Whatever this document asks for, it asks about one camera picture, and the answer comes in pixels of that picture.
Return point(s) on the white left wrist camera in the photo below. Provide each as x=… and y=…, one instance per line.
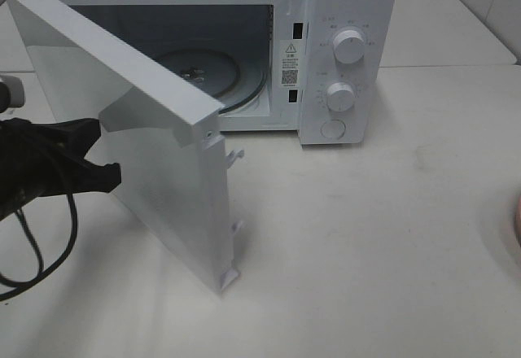
x=12, y=93

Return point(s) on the pink round plate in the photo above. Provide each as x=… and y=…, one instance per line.
x=517, y=221

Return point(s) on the round white door button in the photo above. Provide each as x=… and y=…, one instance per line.
x=333, y=129

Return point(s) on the white microwave door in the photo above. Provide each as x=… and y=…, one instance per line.
x=162, y=131

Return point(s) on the glass microwave turntable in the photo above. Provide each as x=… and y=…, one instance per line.
x=231, y=81

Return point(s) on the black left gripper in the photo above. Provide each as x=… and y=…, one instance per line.
x=32, y=165

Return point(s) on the white microwave oven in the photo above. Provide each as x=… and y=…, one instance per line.
x=294, y=97

